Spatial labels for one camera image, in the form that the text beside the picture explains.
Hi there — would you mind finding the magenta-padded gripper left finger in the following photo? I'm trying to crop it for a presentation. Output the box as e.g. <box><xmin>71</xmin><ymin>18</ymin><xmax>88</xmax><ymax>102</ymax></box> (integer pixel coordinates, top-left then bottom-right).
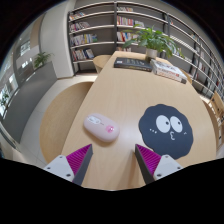
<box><xmin>43</xmin><ymin>143</ymin><xmax>94</xmax><ymax>187</ymax></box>

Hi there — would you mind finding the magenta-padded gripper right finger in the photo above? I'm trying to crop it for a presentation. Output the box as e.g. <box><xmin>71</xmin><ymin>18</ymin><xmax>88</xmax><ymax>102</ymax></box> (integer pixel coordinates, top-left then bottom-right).
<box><xmin>134</xmin><ymin>143</ymin><xmax>184</xmax><ymax>186</ymax></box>

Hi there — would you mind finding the pink computer mouse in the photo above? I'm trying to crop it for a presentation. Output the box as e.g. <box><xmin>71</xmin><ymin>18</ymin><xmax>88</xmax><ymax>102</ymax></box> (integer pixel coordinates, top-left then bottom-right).
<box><xmin>82</xmin><ymin>113</ymin><xmax>121</xmax><ymax>144</ymax></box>

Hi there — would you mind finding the dark cloud-shaped face mouse pad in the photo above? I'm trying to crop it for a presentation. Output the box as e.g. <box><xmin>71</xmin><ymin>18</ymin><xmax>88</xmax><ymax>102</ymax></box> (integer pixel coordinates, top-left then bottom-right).
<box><xmin>138</xmin><ymin>103</ymin><xmax>195</xmax><ymax>160</ymax></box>

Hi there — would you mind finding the round-backed tan wooden chair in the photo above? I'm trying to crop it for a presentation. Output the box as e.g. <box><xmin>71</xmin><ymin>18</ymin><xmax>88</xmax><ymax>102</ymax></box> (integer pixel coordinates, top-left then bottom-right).
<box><xmin>180</xmin><ymin>69</ymin><xmax>194</xmax><ymax>85</ymax></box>
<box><xmin>39</xmin><ymin>81</ymin><xmax>95</xmax><ymax>164</ymax></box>
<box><xmin>202</xmin><ymin>99</ymin><xmax>222</xmax><ymax>149</ymax></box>
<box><xmin>92</xmin><ymin>54</ymin><xmax>113</xmax><ymax>74</ymax></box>

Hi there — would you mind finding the slatted wooden chairs group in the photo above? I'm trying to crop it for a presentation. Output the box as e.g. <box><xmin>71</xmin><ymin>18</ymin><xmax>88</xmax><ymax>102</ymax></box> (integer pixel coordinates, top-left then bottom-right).
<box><xmin>209</xmin><ymin>90</ymin><xmax>224</xmax><ymax>128</ymax></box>

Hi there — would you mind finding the white book with red print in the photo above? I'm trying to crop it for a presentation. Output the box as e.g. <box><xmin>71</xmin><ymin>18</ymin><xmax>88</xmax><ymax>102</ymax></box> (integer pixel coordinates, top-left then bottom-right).
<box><xmin>152</xmin><ymin>68</ymin><xmax>188</xmax><ymax>85</ymax></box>

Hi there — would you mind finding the white illustrated-cover book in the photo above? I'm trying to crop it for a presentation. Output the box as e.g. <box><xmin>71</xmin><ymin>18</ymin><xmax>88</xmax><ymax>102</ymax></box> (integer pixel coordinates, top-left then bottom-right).
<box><xmin>149</xmin><ymin>58</ymin><xmax>188</xmax><ymax>81</ymax></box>

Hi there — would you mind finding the small green potted plant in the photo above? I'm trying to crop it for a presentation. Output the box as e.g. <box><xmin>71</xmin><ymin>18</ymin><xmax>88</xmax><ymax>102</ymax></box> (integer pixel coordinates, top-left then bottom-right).
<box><xmin>33</xmin><ymin>51</ymin><xmax>54</xmax><ymax>70</ymax></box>

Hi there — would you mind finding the black book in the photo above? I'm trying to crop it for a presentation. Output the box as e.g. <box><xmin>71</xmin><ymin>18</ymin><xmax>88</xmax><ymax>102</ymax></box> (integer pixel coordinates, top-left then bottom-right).
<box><xmin>113</xmin><ymin>57</ymin><xmax>154</xmax><ymax>73</ymax></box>

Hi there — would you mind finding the green potted plant, white pot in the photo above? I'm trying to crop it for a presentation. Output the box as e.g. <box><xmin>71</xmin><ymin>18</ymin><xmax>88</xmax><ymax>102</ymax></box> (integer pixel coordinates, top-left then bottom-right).
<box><xmin>122</xmin><ymin>25</ymin><xmax>184</xmax><ymax>61</ymax></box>

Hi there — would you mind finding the grey bookshelf unit with books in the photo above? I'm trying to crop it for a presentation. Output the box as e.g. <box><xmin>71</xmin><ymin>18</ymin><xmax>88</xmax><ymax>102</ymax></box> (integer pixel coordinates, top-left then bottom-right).
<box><xmin>67</xmin><ymin>0</ymin><xmax>224</xmax><ymax>101</ymax></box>

